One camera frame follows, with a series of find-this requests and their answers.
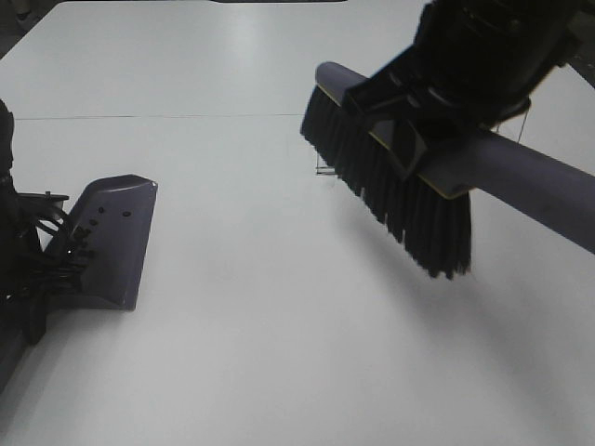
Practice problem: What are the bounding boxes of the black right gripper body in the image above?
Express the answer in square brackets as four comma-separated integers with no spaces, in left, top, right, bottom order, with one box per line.
[366,0,587,134]

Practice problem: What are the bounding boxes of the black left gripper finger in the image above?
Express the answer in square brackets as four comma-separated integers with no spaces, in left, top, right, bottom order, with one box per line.
[21,294,48,345]

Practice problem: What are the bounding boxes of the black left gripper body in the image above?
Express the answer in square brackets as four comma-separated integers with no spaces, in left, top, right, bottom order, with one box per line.
[1,224,84,325]

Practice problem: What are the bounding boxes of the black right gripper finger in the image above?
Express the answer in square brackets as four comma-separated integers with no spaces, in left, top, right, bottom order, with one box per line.
[342,73,418,122]
[389,120,428,179]

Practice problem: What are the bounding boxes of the pile of coffee beans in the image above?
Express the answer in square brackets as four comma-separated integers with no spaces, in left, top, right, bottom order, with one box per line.
[73,204,132,269]

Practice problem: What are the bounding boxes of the purple brush black bristles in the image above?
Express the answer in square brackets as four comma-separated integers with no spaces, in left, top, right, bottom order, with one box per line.
[300,62,594,279]

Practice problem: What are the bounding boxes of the purple plastic dustpan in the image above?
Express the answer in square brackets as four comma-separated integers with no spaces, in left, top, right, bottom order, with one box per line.
[0,174,159,396]

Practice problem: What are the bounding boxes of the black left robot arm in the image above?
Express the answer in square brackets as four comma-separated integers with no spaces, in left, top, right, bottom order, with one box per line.
[1,104,85,345]

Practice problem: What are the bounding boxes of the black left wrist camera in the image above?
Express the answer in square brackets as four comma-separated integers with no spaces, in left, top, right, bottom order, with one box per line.
[18,191,70,219]

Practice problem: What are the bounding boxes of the chrome wire dish rack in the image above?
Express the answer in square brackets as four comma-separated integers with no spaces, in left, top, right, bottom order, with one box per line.
[315,109,530,176]

